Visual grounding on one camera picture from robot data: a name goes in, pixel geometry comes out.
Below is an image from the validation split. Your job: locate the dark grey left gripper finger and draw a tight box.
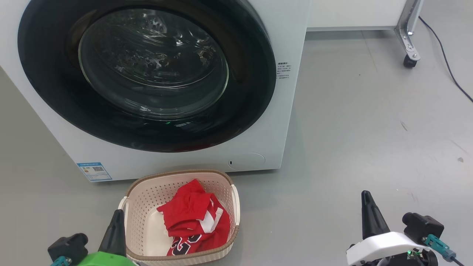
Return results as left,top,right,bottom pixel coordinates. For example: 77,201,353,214
98,209,126,256

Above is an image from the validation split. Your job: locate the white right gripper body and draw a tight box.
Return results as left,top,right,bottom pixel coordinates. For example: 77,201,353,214
346,231,430,266

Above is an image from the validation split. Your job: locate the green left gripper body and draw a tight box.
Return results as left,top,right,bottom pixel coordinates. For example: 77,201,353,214
76,251,139,266

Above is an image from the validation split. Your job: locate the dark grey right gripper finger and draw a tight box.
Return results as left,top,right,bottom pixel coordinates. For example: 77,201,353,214
361,190,391,240

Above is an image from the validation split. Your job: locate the red basketball jersey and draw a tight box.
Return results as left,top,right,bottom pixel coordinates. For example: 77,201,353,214
157,179,230,256

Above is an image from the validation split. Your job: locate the black glass washing machine door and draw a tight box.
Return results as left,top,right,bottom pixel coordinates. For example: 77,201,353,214
17,0,277,153

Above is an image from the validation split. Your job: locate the cream perforated laundry basket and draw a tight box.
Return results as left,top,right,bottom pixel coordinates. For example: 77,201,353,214
118,170,241,266

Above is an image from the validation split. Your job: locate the white front-load washing machine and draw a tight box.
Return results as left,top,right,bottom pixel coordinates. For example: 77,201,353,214
0,0,313,182

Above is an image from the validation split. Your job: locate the blue energy label sticker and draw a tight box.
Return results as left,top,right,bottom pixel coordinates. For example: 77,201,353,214
77,162,112,182

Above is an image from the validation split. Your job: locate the round filter cover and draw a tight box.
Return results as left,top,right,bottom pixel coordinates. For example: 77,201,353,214
227,153,266,171

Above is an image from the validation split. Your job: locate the metal leg with caster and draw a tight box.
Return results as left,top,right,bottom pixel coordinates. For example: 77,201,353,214
395,0,423,69

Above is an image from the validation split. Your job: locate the white furniture panel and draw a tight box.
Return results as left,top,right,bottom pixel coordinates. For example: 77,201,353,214
307,0,409,31

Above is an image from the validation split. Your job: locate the right camera cable teal plug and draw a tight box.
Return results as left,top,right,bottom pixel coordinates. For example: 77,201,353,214
423,235,466,266

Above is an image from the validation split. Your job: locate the black floor cable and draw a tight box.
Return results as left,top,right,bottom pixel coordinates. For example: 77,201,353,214
419,16,473,103

